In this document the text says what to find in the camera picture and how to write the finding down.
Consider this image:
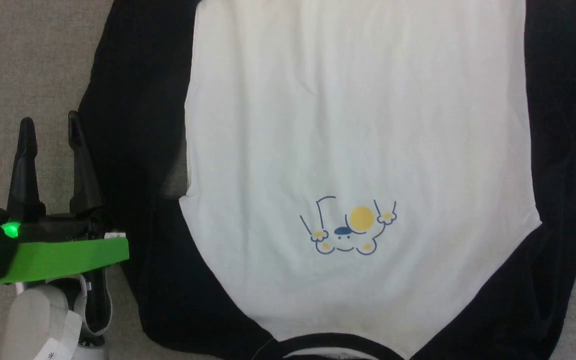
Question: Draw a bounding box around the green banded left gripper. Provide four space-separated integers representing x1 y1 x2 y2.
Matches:
0 110 130 287

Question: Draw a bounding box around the black and white raglan shirt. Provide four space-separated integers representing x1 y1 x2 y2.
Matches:
76 0 576 360

